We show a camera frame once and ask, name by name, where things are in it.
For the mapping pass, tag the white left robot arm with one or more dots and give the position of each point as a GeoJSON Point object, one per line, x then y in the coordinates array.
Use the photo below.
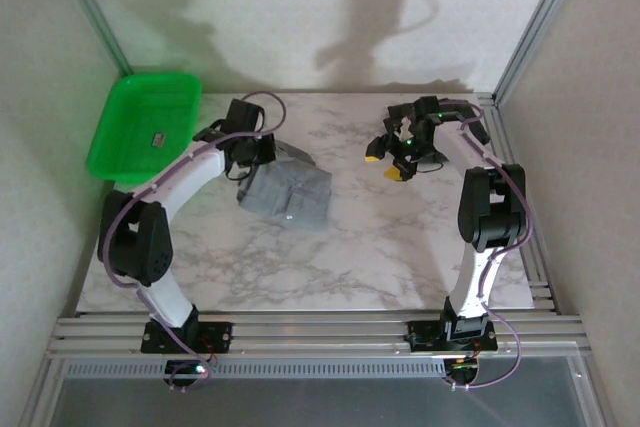
{"type": "Point", "coordinates": [190, 177]}

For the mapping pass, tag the aluminium frame post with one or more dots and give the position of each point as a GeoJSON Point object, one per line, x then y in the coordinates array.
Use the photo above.
{"type": "Point", "coordinates": [539, 22]}
{"type": "Point", "coordinates": [89, 7]}

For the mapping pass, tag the grey long sleeve shirt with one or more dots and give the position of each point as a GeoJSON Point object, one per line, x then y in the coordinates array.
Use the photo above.
{"type": "Point", "coordinates": [295, 197]}

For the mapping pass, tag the aluminium right frame post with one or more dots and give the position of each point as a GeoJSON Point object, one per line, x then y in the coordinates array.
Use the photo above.
{"type": "Point", "coordinates": [539, 22]}

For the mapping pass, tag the black controller board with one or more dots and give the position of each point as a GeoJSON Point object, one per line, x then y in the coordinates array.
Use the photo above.
{"type": "Point", "coordinates": [187, 372]}
{"type": "Point", "coordinates": [462, 372]}

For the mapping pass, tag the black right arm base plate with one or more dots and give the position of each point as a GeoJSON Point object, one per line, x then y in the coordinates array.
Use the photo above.
{"type": "Point", "coordinates": [420, 339]}

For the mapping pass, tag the aluminium left frame post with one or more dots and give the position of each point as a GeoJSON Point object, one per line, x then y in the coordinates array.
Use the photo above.
{"type": "Point", "coordinates": [89, 7]}

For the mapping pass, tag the small grey label tag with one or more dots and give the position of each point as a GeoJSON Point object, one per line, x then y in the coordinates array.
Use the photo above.
{"type": "Point", "coordinates": [159, 140]}

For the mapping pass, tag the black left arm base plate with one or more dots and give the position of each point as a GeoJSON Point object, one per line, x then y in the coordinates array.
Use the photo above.
{"type": "Point", "coordinates": [215, 337]}

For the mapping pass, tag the green plastic basket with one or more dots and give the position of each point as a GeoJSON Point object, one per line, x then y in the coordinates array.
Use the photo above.
{"type": "Point", "coordinates": [130, 112]}

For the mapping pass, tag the clear acrylic panel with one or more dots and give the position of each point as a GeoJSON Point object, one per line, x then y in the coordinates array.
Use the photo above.
{"type": "Point", "coordinates": [320, 404]}

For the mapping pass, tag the aluminium side rail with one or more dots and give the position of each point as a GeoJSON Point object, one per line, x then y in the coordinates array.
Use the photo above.
{"type": "Point", "coordinates": [540, 277]}

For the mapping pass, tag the aluminium frame rails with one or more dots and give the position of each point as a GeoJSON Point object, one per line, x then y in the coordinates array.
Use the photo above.
{"type": "Point", "coordinates": [320, 332]}

